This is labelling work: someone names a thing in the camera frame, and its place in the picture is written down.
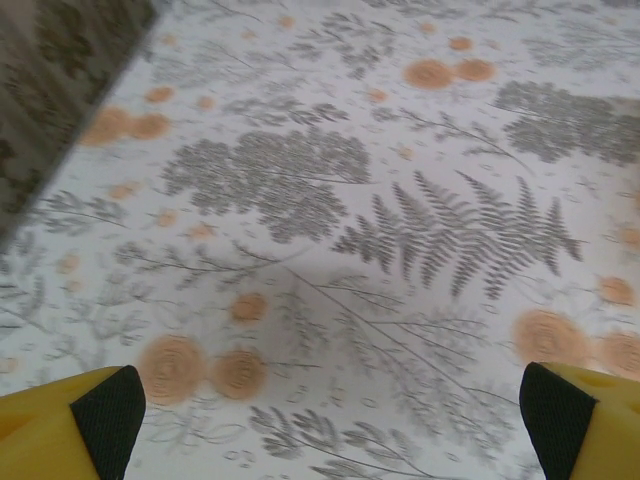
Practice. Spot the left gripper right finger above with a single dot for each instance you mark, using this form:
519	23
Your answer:
595	430

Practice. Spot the floral patterned table covering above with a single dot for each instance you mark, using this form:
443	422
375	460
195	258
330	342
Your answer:
350	225

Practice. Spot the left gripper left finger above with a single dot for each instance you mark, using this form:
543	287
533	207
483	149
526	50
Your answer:
50	430

